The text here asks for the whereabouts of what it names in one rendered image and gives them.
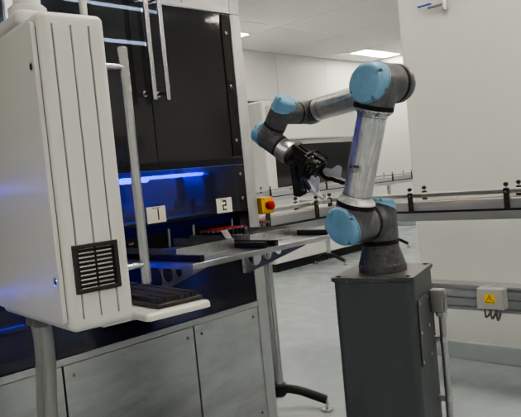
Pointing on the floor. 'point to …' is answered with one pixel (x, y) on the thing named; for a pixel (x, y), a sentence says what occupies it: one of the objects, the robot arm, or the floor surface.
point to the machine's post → (250, 218)
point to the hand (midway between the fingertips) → (336, 193)
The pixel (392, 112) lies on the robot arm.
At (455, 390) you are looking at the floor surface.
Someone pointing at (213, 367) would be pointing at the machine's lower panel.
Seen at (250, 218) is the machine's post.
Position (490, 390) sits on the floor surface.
